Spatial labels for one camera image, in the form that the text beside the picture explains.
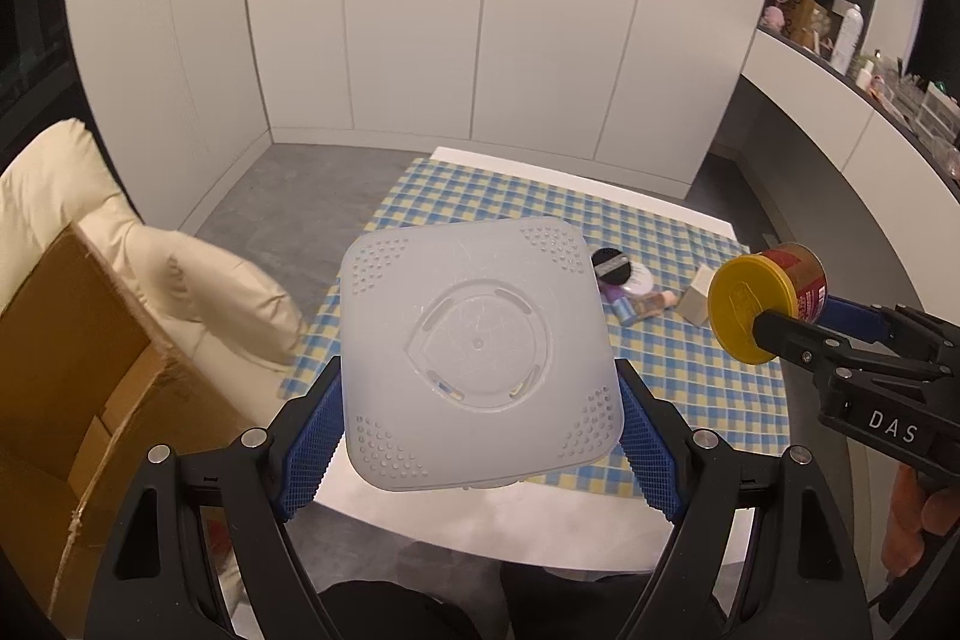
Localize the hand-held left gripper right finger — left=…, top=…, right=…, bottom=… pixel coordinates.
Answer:
left=613, top=357, right=875, bottom=640

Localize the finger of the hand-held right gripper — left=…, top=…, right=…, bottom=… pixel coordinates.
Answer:
left=754, top=308, right=960, bottom=390
left=821, top=296, right=960, bottom=371

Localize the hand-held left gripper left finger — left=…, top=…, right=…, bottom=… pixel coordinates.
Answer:
left=84, top=359, right=353, bottom=640

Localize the red can with yellow lid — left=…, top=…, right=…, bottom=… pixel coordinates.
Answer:
left=709, top=242, right=830, bottom=363

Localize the small beige carton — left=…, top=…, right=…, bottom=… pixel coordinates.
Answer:
left=679, top=265, right=725, bottom=327

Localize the white round powder compact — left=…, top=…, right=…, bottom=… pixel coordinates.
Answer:
left=615, top=261, right=655, bottom=300

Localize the black round compact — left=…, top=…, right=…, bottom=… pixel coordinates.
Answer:
left=591, top=247, right=632, bottom=285

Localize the white square plastic basket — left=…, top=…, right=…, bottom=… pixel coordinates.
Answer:
left=337, top=218, right=627, bottom=495

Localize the brown cardboard box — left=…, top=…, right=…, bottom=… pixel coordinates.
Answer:
left=0, top=222, right=248, bottom=622

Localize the person's right hand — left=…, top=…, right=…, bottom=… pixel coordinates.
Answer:
left=883, top=464, right=960, bottom=585

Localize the blue yellow checkered tablecloth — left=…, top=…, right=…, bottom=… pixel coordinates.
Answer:
left=277, top=156, right=788, bottom=498

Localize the white curved counter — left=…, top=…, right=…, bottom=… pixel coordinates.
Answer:
left=705, top=21, right=960, bottom=341

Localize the clear plastic organizer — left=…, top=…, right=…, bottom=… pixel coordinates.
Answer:
left=919, top=81, right=960, bottom=139

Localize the tall white bottle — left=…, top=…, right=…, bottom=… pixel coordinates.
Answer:
left=831, top=2, right=863, bottom=73

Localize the brown gift box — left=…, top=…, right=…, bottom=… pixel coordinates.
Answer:
left=784, top=0, right=833, bottom=49

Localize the cream padded armchair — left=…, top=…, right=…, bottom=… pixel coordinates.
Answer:
left=0, top=119, right=308, bottom=378

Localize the white built-in wardrobe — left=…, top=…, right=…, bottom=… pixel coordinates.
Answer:
left=61, top=0, right=792, bottom=229

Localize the dark glass panel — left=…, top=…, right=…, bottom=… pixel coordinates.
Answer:
left=0, top=0, right=87, bottom=169

